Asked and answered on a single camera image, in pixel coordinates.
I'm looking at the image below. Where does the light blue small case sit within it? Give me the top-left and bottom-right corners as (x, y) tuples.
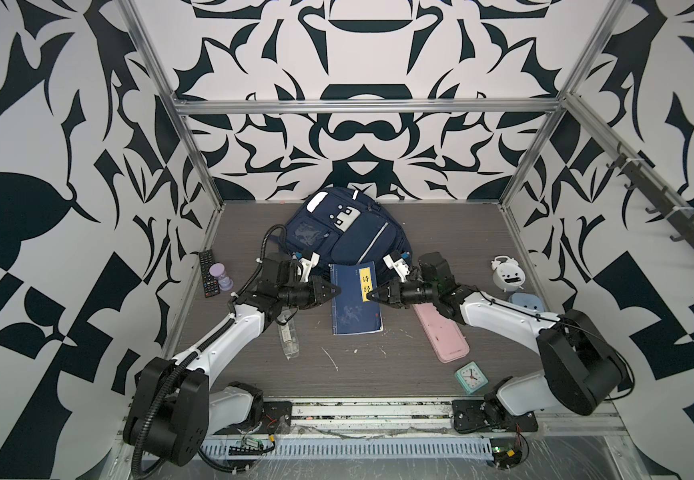
(509, 292), (545, 312)

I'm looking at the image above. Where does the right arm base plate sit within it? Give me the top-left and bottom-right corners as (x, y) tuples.
(451, 399), (539, 434)

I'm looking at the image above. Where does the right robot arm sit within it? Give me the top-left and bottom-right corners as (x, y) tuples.
(367, 252), (635, 417)

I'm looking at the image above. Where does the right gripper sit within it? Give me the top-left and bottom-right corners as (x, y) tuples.
(367, 279), (440, 309)

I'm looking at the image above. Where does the blue book yellow label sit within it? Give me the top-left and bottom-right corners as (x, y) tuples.
(330, 262), (383, 336)

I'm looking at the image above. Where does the aluminium frame rail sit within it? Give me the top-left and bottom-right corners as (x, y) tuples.
(203, 397), (627, 438)

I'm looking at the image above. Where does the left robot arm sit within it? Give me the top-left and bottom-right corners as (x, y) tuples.
(123, 252), (341, 479)

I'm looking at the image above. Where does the clear plastic pen box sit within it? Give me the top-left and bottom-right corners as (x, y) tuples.
(276, 309), (300, 360)

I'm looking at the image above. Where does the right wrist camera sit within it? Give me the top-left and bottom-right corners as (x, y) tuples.
(383, 251), (411, 283)

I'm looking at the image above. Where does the navy blue student backpack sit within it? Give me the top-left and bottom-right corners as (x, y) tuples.
(276, 187), (413, 283)

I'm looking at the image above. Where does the small purple bottle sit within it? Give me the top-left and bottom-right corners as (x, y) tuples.
(209, 263), (234, 292)

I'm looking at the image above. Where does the green square alarm clock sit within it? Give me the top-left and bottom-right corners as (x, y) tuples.
(454, 361), (488, 395)

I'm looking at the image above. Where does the pink pencil case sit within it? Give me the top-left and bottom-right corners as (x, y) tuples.
(413, 303), (470, 364)

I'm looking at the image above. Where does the black corrugated cable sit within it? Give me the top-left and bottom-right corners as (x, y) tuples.
(130, 353), (204, 480)

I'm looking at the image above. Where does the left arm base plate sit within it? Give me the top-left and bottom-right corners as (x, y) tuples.
(222, 401), (293, 434)

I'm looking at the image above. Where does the wall hook rail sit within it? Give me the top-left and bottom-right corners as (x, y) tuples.
(607, 143), (694, 250)

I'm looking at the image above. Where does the black remote control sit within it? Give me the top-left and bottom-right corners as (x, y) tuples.
(198, 249), (221, 298)

